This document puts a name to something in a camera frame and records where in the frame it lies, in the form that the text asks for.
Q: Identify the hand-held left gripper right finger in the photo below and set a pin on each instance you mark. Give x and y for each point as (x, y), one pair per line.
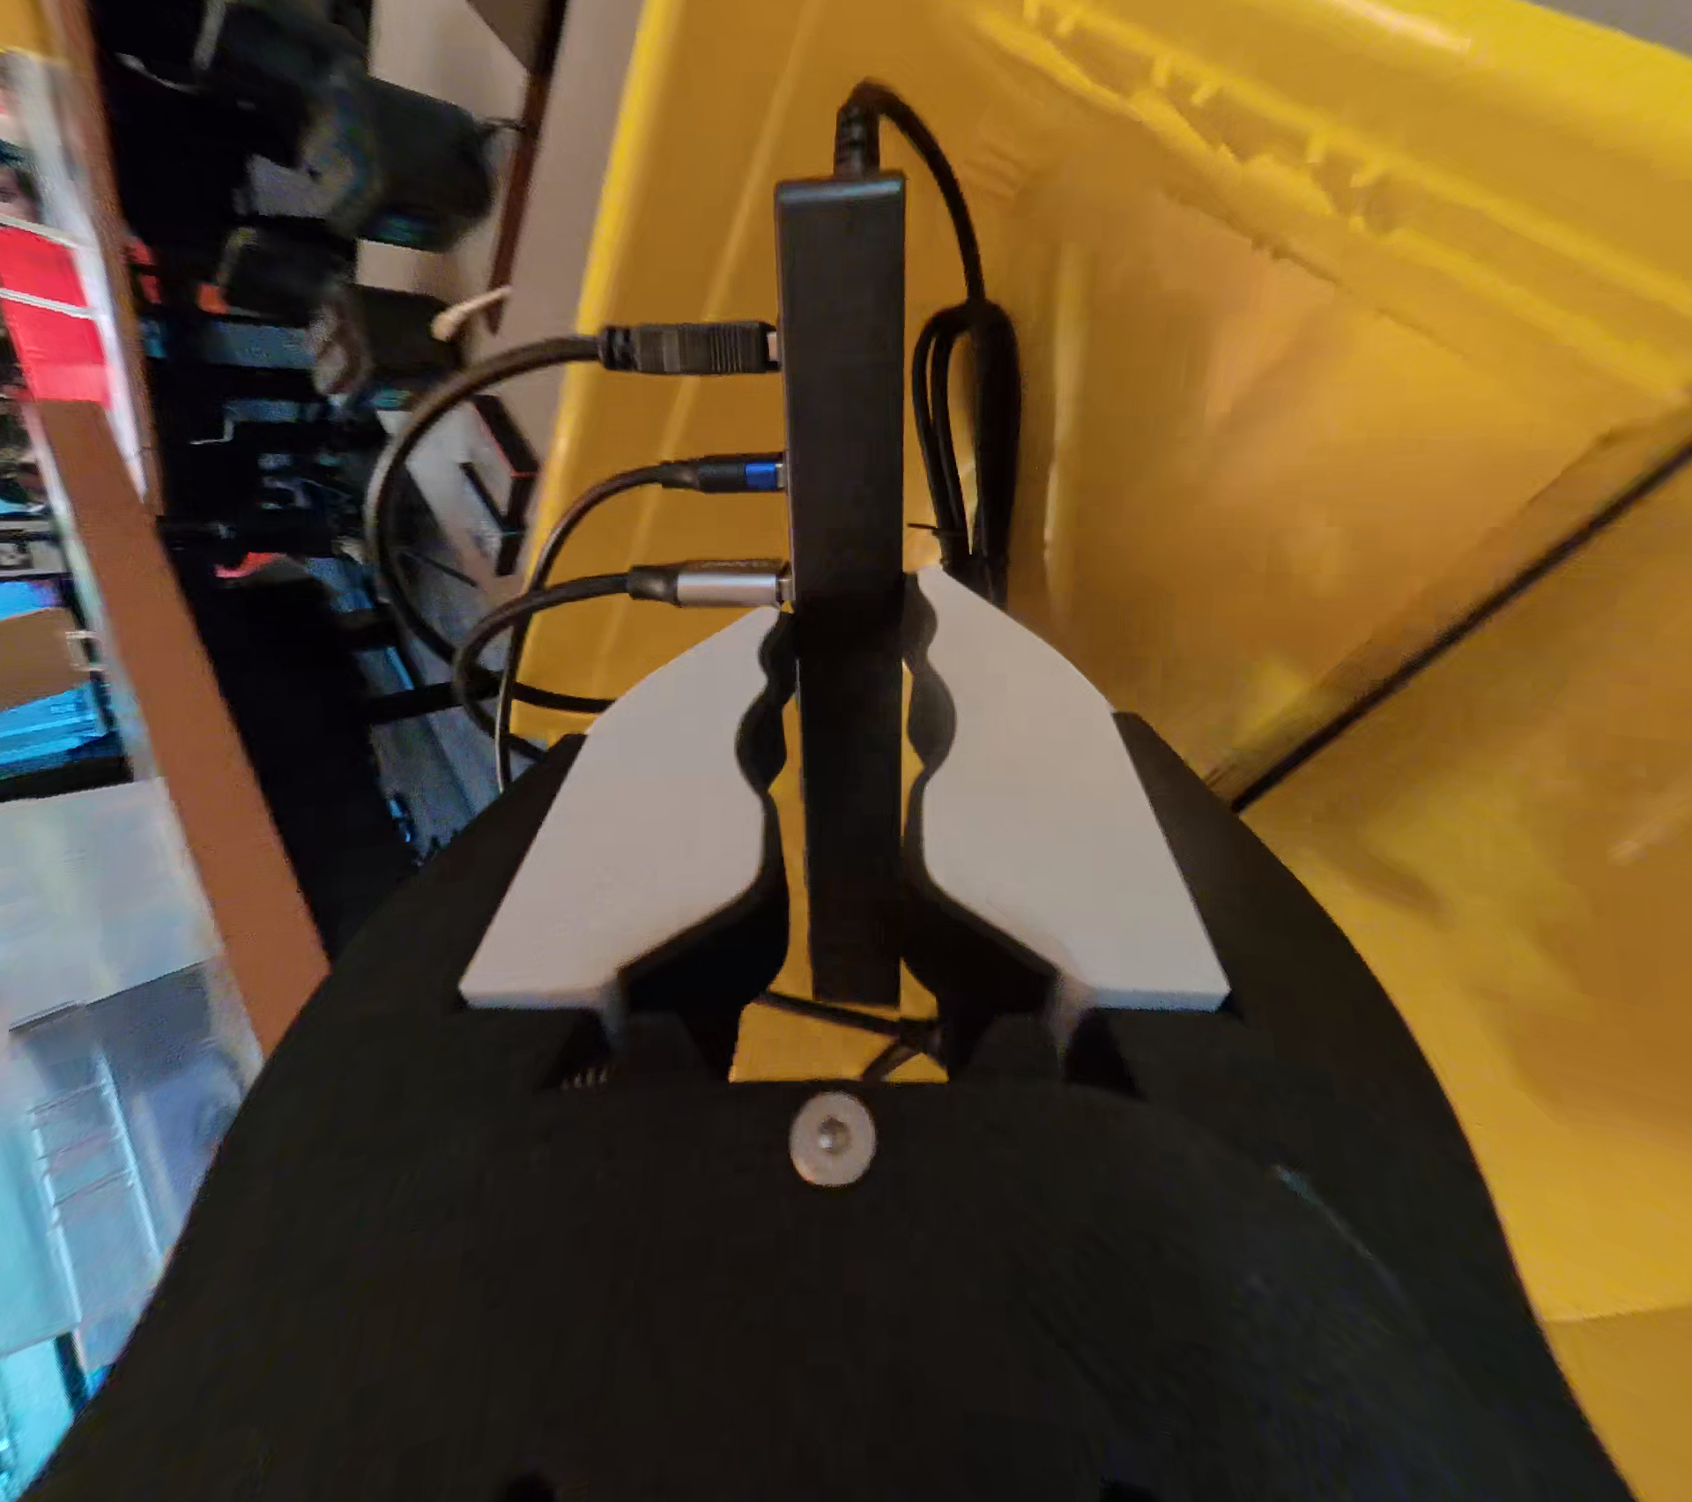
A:
(1070, 841)

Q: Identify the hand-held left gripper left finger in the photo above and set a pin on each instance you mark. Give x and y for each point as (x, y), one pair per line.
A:
(620, 841)

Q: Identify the black usb hub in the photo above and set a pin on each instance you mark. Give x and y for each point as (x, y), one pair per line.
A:
(846, 404)

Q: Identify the yellow plastic bin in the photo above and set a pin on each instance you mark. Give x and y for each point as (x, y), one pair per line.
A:
(1322, 404)

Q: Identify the black charger box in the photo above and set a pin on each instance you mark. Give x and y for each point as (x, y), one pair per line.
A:
(330, 313)
(397, 167)

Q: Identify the red plastic bin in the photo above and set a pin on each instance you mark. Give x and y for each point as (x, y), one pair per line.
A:
(51, 326)

